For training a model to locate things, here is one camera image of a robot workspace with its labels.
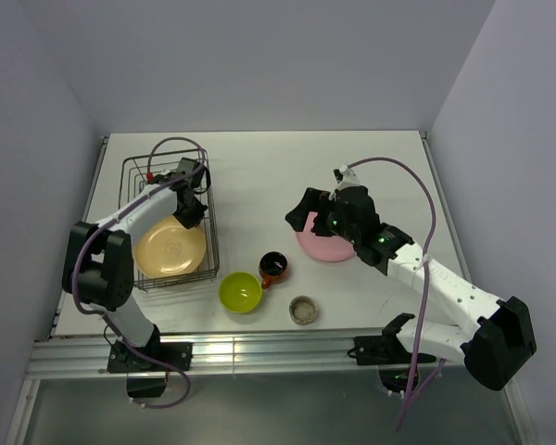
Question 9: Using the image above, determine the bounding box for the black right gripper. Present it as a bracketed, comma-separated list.
[285, 186, 360, 244]

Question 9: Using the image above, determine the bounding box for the yellow plastic plate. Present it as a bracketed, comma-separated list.
[133, 216, 207, 279]

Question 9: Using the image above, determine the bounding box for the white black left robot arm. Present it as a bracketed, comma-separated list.
[62, 158, 209, 370]

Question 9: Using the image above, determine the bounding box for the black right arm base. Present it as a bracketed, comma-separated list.
[347, 335, 411, 366]

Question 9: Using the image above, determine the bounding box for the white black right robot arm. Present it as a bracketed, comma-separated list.
[285, 185, 537, 391]

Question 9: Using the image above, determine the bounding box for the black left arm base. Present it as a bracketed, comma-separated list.
[107, 341, 193, 374]

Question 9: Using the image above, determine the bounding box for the small speckled beige dish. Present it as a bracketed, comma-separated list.
[288, 296, 319, 325]

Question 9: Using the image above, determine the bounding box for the pink plastic plate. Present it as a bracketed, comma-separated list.
[296, 212, 355, 262]

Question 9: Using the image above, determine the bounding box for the orange mug dark inside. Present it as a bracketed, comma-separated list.
[259, 251, 289, 289]

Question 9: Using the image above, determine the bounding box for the lime green bowl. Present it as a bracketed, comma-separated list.
[219, 272, 263, 313]

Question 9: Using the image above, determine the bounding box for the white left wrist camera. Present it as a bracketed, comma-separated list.
[145, 171, 174, 186]

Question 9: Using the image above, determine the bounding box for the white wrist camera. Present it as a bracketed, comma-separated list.
[333, 164, 360, 190]
[145, 171, 174, 186]

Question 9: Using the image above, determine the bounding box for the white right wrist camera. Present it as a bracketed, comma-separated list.
[333, 164, 360, 190]

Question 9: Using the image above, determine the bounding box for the black wire dish rack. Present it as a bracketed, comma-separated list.
[119, 149, 220, 291]

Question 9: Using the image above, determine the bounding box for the aluminium mounting rail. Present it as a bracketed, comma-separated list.
[25, 324, 513, 379]

